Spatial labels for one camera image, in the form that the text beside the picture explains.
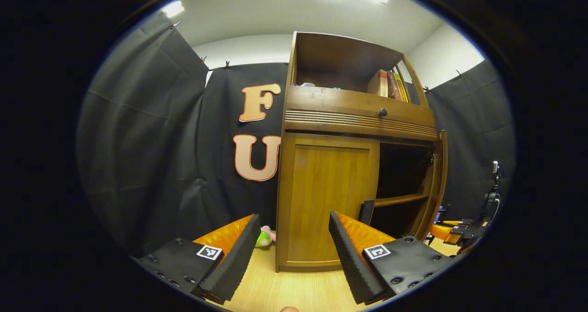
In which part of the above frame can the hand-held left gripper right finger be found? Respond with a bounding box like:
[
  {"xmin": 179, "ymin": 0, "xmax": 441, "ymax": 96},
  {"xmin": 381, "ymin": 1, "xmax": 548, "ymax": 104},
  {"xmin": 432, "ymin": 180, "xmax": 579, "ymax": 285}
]
[{"xmin": 328, "ymin": 211, "xmax": 465, "ymax": 306}]

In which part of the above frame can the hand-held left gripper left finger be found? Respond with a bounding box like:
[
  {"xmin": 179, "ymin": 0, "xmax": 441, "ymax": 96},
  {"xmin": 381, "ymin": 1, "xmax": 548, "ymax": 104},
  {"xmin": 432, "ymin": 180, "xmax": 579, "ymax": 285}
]
[{"xmin": 131, "ymin": 214, "xmax": 261, "ymax": 306}]

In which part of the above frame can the wooden shoe cabinet door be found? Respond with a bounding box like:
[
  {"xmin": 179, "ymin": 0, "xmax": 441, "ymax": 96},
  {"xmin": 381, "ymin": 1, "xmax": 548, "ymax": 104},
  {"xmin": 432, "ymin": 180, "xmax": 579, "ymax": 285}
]
[
  {"xmin": 285, "ymin": 135, "xmax": 381, "ymax": 267},
  {"xmin": 413, "ymin": 129, "xmax": 448, "ymax": 241}
]

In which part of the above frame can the black door handle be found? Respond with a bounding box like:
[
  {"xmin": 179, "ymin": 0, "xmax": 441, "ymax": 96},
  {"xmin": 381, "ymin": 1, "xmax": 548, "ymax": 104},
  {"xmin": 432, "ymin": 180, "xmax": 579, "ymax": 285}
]
[{"xmin": 358, "ymin": 199, "xmax": 375, "ymax": 226}]

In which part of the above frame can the wooden double-door shoe cabinet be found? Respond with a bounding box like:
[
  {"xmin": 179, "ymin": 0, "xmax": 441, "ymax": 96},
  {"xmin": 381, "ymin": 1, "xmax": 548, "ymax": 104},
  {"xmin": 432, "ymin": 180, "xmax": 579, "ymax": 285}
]
[{"xmin": 275, "ymin": 31, "xmax": 448, "ymax": 273}]

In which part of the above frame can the green and pink plush toy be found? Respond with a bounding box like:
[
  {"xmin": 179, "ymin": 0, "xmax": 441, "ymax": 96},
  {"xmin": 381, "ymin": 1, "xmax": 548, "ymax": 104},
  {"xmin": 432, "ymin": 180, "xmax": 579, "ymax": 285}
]
[{"xmin": 255, "ymin": 226, "xmax": 276, "ymax": 248}]

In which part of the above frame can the yellow book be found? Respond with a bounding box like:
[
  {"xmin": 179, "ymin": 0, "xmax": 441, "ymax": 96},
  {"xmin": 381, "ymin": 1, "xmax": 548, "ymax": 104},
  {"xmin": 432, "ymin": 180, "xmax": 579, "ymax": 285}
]
[{"xmin": 394, "ymin": 72, "xmax": 410, "ymax": 103}]

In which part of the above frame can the dark red book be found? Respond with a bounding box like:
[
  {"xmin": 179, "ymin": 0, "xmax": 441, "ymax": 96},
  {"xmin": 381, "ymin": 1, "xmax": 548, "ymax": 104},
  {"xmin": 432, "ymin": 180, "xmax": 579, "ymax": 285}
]
[{"xmin": 387, "ymin": 71, "xmax": 401, "ymax": 100}]

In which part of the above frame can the tan book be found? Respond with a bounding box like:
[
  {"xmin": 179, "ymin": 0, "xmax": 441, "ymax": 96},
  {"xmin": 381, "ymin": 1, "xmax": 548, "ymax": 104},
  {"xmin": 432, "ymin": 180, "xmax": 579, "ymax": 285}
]
[{"xmin": 367, "ymin": 69, "xmax": 389, "ymax": 96}]

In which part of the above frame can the small ceiling light panel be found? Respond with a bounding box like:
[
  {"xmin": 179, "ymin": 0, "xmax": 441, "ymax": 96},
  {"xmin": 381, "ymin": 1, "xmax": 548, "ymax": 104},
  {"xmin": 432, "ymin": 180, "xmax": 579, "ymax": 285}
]
[{"xmin": 161, "ymin": 0, "xmax": 185, "ymax": 18}]

